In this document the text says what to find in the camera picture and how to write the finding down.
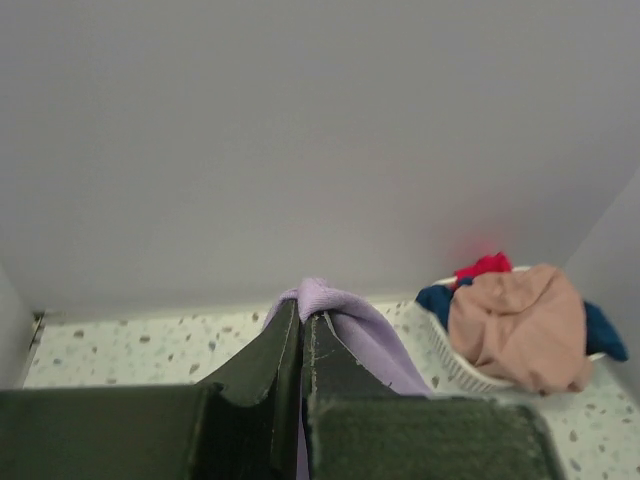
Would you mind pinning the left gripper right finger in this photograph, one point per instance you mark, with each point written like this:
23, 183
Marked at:
358, 427

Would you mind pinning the red t shirt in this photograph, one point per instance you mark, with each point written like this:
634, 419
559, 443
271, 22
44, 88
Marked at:
497, 263

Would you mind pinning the lavender t shirt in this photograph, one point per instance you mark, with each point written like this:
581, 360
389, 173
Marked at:
362, 329

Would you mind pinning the peach pink t shirt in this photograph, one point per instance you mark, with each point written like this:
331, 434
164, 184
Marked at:
527, 327

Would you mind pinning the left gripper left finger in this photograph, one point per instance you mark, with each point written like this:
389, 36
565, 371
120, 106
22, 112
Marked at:
240, 422

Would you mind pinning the navy blue t shirt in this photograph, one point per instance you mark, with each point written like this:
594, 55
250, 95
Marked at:
602, 337

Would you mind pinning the white laundry basket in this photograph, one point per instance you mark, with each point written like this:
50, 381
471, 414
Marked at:
460, 368

